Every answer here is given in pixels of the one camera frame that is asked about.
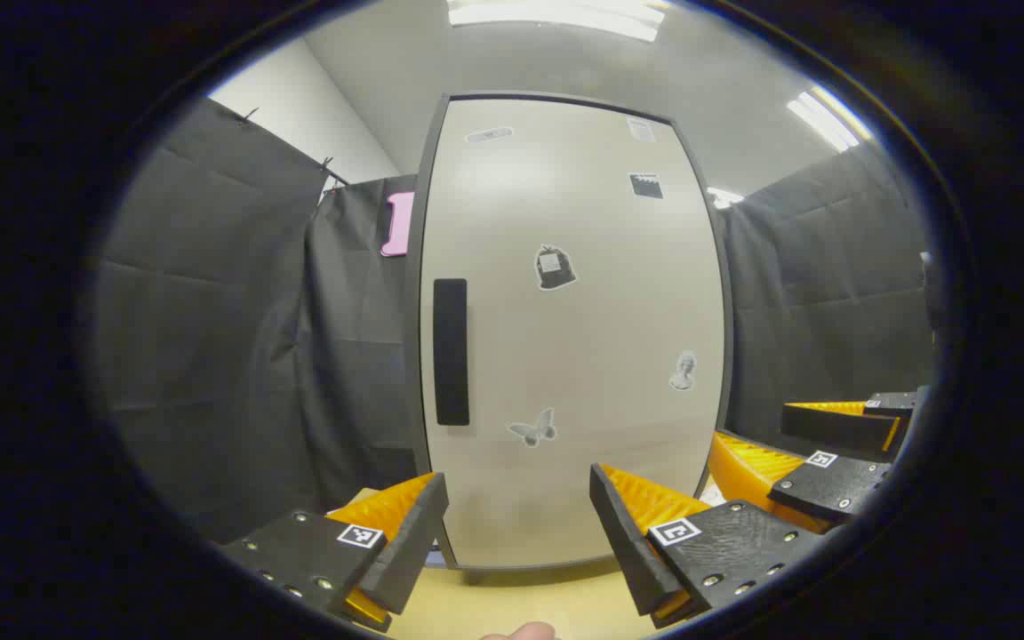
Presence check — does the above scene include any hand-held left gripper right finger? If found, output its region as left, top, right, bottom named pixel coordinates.
left=589, top=462, right=826, bottom=630

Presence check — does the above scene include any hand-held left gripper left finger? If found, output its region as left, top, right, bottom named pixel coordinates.
left=219, top=471, right=450, bottom=634

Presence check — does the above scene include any dark grey cabinet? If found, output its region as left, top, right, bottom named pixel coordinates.
left=403, top=89, right=737, bottom=572

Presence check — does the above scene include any beige cabinet door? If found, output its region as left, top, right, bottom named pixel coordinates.
left=419, top=95, right=728, bottom=570

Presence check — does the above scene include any black backdrop cloth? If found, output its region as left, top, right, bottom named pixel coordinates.
left=90, top=96, right=937, bottom=545

